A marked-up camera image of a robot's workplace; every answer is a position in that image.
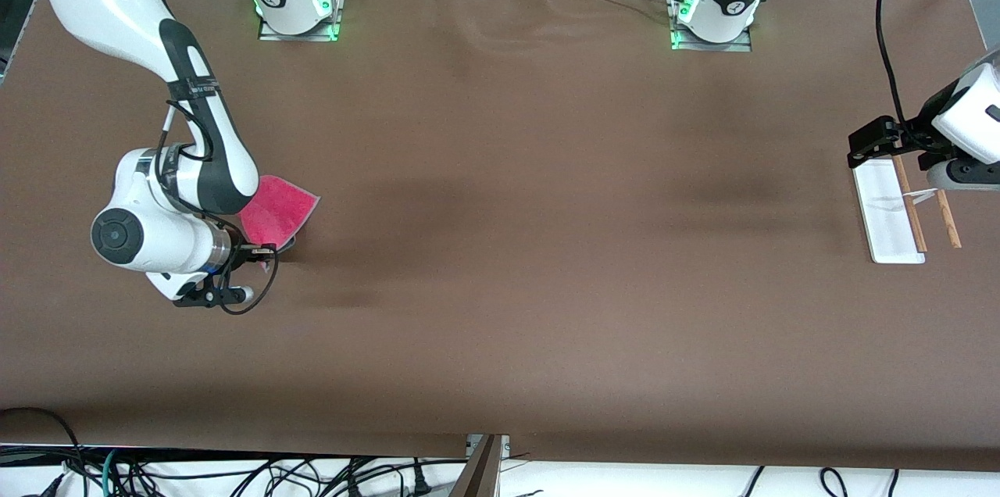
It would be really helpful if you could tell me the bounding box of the small metal bracket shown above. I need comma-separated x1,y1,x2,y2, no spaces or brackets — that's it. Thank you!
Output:
466,434,512,459

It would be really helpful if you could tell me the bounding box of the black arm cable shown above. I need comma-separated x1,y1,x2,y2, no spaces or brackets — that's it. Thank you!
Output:
155,97,280,316
876,0,924,134

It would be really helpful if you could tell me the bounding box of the brown wooden post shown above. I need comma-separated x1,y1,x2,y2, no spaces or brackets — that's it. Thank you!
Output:
448,434,503,497

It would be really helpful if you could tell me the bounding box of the thick black floor cable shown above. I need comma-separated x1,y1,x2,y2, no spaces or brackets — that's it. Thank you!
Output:
0,406,82,476

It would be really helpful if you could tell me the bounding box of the pink microfibre towel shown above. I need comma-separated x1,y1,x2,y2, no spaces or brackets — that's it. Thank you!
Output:
237,175,322,272

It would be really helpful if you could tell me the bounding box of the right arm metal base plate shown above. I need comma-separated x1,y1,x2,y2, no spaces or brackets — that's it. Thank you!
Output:
257,0,343,43

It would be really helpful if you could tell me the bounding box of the white rack base tray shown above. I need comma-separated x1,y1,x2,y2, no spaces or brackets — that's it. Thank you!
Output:
852,159,927,265

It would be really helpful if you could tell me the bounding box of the brown table cover sheet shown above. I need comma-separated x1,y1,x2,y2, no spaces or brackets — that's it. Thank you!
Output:
0,0,1000,474

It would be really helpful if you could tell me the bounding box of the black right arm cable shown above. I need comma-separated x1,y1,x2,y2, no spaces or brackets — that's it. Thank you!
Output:
155,97,280,316

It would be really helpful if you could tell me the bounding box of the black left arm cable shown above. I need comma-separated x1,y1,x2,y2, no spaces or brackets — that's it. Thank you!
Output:
876,0,924,134

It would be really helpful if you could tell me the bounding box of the black cable tangle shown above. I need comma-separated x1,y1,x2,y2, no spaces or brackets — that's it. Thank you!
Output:
47,454,442,497

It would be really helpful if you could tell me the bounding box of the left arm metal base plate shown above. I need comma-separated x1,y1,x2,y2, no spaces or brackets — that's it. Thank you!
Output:
669,0,754,53

